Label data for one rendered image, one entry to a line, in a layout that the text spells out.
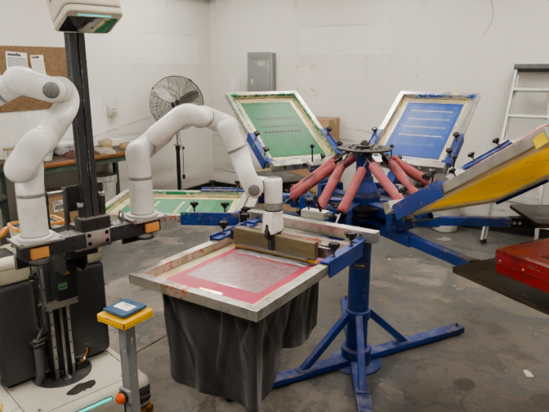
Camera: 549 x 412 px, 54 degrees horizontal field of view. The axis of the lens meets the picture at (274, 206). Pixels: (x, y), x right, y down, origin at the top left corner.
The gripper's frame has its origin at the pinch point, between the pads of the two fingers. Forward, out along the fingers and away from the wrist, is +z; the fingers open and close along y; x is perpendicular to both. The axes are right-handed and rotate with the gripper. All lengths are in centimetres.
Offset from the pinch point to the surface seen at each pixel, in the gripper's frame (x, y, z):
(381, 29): -129, -420, -113
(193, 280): -10.7, 39.2, 5.3
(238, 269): -3.6, 20.5, 5.4
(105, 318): -14, 77, 6
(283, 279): 16.8, 19.2, 5.6
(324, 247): 22.6, -3.1, -1.7
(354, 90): -159, -419, -45
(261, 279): 10.5, 24.4, 5.5
